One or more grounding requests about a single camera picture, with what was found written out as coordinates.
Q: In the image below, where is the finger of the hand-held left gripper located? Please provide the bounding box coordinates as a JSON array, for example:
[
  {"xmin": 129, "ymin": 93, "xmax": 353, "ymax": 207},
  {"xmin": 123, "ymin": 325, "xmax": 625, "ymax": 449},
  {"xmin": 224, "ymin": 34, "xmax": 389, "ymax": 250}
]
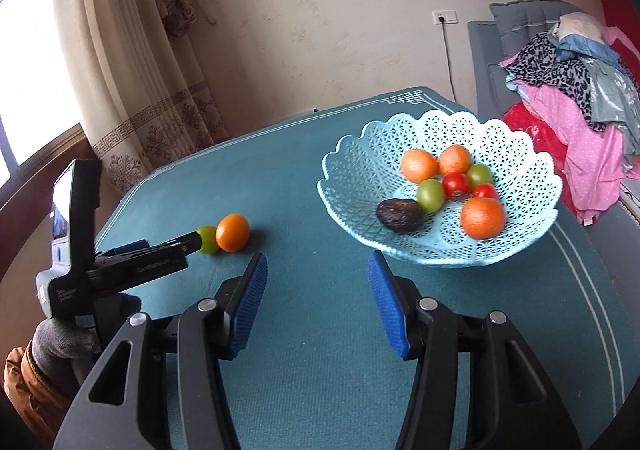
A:
[
  {"xmin": 94, "ymin": 239, "xmax": 151, "ymax": 258},
  {"xmin": 149, "ymin": 228, "xmax": 204, "ymax": 257}
]

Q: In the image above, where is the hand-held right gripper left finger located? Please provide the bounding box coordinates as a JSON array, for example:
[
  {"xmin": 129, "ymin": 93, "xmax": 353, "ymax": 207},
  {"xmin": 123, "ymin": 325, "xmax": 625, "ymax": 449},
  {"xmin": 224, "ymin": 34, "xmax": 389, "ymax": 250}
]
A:
[{"xmin": 70, "ymin": 251, "xmax": 269, "ymax": 450}]

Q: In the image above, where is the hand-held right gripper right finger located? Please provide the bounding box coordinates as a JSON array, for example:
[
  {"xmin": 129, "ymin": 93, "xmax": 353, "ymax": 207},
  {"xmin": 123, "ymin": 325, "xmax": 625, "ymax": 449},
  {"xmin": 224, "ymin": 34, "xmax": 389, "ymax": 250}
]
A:
[{"xmin": 368, "ymin": 250, "xmax": 583, "ymax": 450}]

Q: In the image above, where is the green tomato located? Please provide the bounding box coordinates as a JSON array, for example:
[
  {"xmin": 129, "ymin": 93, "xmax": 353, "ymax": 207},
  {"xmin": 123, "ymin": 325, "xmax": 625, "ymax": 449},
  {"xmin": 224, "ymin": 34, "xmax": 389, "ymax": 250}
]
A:
[
  {"xmin": 466, "ymin": 164, "xmax": 494, "ymax": 190},
  {"xmin": 196, "ymin": 226, "xmax": 220, "ymax": 255},
  {"xmin": 417, "ymin": 179, "xmax": 446, "ymax": 214}
]

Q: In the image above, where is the smooth orange tomato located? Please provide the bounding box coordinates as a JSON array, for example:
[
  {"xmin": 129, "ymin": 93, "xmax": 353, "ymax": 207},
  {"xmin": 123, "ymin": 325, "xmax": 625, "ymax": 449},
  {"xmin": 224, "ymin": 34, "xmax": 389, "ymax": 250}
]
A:
[
  {"xmin": 216, "ymin": 213, "xmax": 251, "ymax": 253},
  {"xmin": 401, "ymin": 149, "xmax": 440, "ymax": 183}
]

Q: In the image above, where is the wrinkled dark avocado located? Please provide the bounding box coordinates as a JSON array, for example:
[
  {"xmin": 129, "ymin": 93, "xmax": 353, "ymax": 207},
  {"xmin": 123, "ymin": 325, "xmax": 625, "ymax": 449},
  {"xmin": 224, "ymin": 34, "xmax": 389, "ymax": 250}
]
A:
[{"xmin": 376, "ymin": 198, "xmax": 426, "ymax": 235}]

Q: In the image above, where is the orange mandarin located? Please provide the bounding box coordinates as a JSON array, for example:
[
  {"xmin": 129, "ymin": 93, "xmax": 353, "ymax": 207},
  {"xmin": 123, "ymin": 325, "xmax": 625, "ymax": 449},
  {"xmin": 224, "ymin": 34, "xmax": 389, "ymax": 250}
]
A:
[
  {"xmin": 438, "ymin": 145, "xmax": 473, "ymax": 177},
  {"xmin": 460, "ymin": 197, "xmax": 507, "ymax": 240}
]

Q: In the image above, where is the light blue plastic basket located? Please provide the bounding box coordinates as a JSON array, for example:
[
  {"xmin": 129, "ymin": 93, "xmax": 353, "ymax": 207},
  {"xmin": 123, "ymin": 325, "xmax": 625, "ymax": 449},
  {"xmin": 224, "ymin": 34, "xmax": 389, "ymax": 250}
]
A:
[{"xmin": 316, "ymin": 110, "xmax": 565, "ymax": 269}]

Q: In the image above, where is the person's left forearm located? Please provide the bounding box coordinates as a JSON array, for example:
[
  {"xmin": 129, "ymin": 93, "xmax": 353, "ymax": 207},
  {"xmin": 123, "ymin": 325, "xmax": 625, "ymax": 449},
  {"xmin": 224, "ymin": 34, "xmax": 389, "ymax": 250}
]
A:
[{"xmin": 4, "ymin": 345, "xmax": 77, "ymax": 432}]

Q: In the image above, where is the person's left hand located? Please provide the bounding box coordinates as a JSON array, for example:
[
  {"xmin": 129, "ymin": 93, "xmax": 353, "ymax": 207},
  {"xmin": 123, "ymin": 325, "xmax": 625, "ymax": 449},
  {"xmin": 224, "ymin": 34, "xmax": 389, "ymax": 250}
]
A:
[{"xmin": 31, "ymin": 292, "xmax": 143, "ymax": 386}]

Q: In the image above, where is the teal tablecloth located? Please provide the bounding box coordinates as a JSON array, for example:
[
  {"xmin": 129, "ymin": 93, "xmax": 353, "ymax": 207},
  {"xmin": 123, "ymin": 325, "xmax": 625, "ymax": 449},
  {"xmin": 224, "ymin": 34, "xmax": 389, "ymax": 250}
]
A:
[{"xmin": 92, "ymin": 86, "xmax": 632, "ymax": 450}]

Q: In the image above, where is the beige patterned curtain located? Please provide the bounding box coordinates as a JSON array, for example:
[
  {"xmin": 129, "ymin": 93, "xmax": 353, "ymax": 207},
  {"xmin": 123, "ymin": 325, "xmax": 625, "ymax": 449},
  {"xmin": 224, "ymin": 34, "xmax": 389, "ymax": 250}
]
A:
[{"xmin": 51, "ymin": 0, "xmax": 232, "ymax": 192}]

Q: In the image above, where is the red cloth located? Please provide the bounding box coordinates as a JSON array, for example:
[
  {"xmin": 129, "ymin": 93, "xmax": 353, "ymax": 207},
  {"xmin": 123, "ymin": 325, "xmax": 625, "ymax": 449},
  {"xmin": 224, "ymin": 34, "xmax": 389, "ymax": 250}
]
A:
[{"xmin": 502, "ymin": 102, "xmax": 572, "ymax": 182}]

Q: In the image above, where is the leopard print cloth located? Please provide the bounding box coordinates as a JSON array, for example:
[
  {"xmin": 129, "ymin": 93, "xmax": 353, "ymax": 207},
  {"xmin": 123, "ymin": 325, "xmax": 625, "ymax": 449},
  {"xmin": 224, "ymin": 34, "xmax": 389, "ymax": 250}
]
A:
[{"xmin": 504, "ymin": 32, "xmax": 592, "ymax": 104}]

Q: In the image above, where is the silver grey cloth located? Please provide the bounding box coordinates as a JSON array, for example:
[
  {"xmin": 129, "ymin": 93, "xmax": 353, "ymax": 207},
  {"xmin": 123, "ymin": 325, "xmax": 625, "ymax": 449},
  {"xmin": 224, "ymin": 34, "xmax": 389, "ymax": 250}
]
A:
[{"xmin": 586, "ymin": 59, "xmax": 640, "ymax": 159}]

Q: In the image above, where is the grey cushion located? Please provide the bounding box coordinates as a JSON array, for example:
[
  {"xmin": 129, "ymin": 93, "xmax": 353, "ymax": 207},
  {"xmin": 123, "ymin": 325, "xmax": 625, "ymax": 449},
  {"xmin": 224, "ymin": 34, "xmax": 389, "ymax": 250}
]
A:
[{"xmin": 488, "ymin": 0, "xmax": 577, "ymax": 57}]

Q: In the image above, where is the blue denim cloth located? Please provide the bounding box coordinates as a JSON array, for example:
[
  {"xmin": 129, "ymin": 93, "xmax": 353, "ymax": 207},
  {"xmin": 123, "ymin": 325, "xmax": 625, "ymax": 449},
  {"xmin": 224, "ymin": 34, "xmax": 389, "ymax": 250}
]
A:
[{"xmin": 556, "ymin": 37, "xmax": 627, "ymax": 77}]

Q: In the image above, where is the white cloth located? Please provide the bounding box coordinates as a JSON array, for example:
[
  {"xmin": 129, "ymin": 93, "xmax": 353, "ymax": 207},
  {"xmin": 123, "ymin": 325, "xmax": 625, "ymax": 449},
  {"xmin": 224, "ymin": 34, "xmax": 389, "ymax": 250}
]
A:
[{"xmin": 557, "ymin": 12, "xmax": 607, "ymax": 44}]

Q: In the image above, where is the red board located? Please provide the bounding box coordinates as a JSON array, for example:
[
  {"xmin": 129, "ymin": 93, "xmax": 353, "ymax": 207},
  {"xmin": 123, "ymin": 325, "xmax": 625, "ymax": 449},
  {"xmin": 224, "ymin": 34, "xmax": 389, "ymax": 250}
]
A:
[{"xmin": 592, "ymin": 0, "xmax": 640, "ymax": 47}]

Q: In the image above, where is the window with wooden frame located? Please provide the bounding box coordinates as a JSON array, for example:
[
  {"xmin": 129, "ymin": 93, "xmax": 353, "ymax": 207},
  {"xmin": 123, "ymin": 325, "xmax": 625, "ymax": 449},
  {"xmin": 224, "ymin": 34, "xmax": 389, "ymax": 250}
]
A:
[{"xmin": 0, "ymin": 0, "xmax": 96, "ymax": 211}]

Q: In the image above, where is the black power cable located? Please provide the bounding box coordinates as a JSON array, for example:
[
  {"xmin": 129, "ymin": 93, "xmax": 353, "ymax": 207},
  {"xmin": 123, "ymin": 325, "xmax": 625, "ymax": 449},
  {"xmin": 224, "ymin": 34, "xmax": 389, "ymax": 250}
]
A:
[{"xmin": 439, "ymin": 22, "xmax": 457, "ymax": 104}]

